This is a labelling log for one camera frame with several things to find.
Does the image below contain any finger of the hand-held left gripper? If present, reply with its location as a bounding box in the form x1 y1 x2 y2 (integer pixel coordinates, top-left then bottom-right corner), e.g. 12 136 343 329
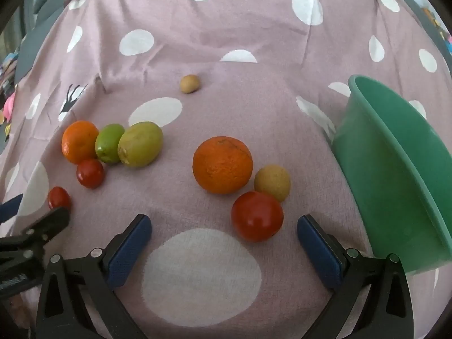
21 207 70 255
0 194 24 224

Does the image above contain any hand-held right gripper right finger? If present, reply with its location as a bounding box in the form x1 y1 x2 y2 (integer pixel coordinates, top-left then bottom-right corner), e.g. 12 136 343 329
297 215 414 339

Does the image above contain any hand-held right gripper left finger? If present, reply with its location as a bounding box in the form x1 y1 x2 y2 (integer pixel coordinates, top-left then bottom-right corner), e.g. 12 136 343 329
35 214 153 339

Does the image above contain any small red tomato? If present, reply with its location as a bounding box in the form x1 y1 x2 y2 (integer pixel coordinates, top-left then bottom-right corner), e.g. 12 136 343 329
48 186 72 210
77 159 105 189

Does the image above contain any large red tomato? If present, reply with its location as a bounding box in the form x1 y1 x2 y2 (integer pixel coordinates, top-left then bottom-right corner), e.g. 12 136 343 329
231 191 284 243

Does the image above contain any small orange mandarin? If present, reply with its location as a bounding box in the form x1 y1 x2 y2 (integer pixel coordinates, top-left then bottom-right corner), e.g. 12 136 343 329
61 120 100 165

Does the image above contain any green plastic bowl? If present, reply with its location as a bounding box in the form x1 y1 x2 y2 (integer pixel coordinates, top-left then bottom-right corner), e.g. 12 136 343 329
332 74 452 276

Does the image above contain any green lime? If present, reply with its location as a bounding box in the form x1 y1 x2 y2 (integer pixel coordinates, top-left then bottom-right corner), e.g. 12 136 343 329
95 123 126 164

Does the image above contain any yellow-green kiwi fruit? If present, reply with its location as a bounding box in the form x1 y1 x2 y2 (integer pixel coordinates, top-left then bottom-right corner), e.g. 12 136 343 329
118 121 164 168

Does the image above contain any large orange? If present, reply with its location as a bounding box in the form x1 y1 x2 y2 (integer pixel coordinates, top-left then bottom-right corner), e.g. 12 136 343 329
192 136 254 195

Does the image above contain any large tan round fruit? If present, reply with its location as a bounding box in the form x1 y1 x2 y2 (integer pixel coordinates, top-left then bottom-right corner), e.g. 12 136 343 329
254 164 292 203

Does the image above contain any pink toy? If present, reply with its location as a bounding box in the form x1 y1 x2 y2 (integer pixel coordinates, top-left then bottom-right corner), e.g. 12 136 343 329
3 94 16 121

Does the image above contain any small tan round fruit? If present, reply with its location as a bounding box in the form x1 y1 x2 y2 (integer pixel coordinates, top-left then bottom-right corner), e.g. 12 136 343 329
180 74 201 94

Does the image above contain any pink polka dot blanket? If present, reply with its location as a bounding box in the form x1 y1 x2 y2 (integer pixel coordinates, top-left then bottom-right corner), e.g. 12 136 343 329
0 0 452 339

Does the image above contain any colourful printed cloth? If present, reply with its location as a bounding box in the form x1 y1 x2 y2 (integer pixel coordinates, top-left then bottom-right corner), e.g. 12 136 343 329
406 0 452 55

